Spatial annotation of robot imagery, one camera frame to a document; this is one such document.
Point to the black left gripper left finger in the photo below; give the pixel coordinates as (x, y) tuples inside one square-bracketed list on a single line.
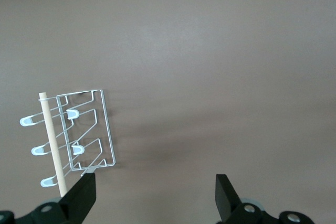
[(78, 197)]

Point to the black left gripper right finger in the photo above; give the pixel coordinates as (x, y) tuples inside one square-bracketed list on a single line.
[(228, 203)]

